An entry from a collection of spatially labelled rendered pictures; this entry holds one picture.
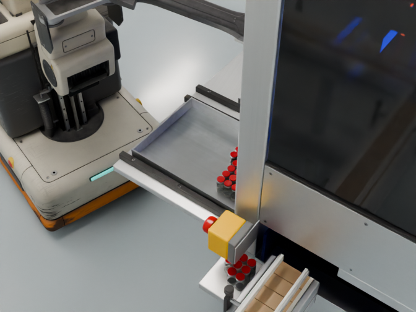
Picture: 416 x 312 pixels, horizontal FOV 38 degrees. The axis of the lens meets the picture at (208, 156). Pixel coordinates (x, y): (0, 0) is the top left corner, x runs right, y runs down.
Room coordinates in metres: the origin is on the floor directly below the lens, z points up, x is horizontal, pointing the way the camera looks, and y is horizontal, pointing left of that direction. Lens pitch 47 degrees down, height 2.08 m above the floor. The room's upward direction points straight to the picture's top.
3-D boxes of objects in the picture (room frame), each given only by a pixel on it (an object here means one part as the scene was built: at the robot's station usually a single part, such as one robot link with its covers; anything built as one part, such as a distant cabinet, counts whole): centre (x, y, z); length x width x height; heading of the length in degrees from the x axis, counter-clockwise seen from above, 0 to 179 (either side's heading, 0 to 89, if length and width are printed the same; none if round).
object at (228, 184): (1.03, -0.10, 0.90); 0.18 x 0.02 x 0.05; 143
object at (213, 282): (0.73, -0.07, 0.87); 0.14 x 0.13 x 0.02; 54
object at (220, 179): (1.05, -0.08, 0.90); 0.18 x 0.02 x 0.05; 143
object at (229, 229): (0.76, -0.05, 1.00); 0.08 x 0.07 x 0.07; 54
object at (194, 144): (1.10, -0.01, 0.90); 0.34 x 0.26 x 0.04; 53
